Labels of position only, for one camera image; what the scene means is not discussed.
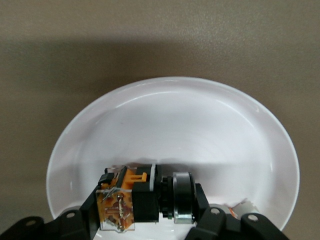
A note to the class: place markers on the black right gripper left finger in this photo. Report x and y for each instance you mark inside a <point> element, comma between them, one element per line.
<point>62,225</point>

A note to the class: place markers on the pale pink round plate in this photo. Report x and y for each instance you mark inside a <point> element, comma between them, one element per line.
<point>175,130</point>

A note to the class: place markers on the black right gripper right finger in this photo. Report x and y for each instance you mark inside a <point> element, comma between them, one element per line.
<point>225,228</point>

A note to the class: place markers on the brown table mat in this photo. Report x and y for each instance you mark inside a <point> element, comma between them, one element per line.
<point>160,37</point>

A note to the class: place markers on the white orange circuit breaker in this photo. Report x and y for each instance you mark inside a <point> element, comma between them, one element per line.
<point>243,208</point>

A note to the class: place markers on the black orange push-button switch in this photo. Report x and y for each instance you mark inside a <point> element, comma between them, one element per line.
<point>145,200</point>

